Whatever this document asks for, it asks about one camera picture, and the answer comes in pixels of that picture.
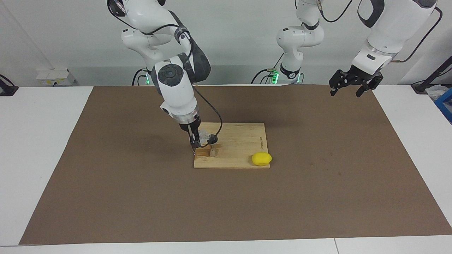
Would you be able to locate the blue box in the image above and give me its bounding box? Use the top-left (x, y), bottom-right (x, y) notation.
top-left (434, 88), bottom-right (452, 124)

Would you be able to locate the black clamp mount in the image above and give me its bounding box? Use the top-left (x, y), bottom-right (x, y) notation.
top-left (0, 75), bottom-right (19, 96)

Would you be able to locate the wooden cutting board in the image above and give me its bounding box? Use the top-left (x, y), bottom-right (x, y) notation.
top-left (192, 122), bottom-right (270, 169)

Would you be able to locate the yellow lemon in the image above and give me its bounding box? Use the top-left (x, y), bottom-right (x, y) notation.
top-left (251, 152), bottom-right (273, 166)

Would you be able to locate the black left base cable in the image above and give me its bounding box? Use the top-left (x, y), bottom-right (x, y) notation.
top-left (251, 53), bottom-right (285, 84)

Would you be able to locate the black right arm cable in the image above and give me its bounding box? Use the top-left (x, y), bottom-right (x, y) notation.
top-left (111, 7), bottom-right (223, 141)

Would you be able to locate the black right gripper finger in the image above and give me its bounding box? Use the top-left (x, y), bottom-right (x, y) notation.
top-left (190, 129), bottom-right (202, 149)

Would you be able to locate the black stand pole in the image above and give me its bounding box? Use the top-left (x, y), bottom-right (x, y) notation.
top-left (411, 56), bottom-right (452, 94)

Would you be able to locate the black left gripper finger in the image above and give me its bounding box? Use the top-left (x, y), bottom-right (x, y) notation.
top-left (356, 74), bottom-right (383, 97)
top-left (329, 70), bottom-right (348, 96)

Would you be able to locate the brown table mat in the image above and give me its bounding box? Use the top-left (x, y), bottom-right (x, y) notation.
top-left (19, 85), bottom-right (452, 245)

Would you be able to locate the clear plastic bag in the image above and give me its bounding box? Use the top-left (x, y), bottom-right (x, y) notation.
top-left (426, 85), bottom-right (448, 101)

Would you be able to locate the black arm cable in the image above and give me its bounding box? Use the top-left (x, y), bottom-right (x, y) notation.
top-left (111, 7), bottom-right (223, 141)
top-left (316, 0), bottom-right (442, 63)

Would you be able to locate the metal jigger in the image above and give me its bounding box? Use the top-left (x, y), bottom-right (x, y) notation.
top-left (207, 135), bottom-right (220, 157)

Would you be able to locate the white wall socket box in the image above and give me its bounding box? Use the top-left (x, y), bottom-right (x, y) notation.
top-left (36, 69), bottom-right (75, 86)

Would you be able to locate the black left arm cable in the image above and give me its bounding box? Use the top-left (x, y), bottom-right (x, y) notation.
top-left (316, 0), bottom-right (442, 63)

